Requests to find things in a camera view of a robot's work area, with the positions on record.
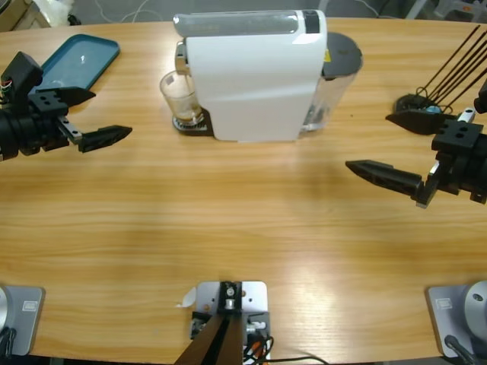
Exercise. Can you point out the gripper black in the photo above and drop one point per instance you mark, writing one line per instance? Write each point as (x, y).
(23, 129)
(464, 159)

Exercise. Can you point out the clear drinking glass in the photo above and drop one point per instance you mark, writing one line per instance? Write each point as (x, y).
(179, 99)

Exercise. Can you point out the white capsule coffee machine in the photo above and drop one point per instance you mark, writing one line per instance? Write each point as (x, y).
(251, 83)

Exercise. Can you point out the blue coffee capsule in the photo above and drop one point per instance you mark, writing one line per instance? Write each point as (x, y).
(432, 109)

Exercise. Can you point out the black capsule holder with rods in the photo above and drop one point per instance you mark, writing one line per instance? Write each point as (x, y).
(405, 103)

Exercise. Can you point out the teal plastic tray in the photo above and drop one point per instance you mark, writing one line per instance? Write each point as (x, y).
(76, 57)

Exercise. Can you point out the metal drip tray grate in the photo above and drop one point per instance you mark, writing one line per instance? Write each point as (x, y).
(194, 129)

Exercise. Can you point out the clear plastic bag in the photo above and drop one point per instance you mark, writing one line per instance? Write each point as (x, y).
(55, 11)

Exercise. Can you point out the brown cardboard box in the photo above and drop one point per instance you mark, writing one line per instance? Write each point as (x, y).
(15, 15)

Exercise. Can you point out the white plastic stool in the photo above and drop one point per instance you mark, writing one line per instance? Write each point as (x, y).
(449, 9)

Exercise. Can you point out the white paper tag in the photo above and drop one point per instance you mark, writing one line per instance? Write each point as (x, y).
(188, 298)

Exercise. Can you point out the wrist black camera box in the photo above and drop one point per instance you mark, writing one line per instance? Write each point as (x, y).
(482, 99)
(21, 74)

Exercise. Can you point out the arm grey base plate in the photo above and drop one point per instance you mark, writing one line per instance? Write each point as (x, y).
(23, 319)
(456, 315)

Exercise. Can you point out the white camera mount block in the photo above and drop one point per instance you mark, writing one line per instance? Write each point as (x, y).
(253, 300)

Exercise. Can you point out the dark camera mount post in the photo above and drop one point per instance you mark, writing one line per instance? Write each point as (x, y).
(217, 338)

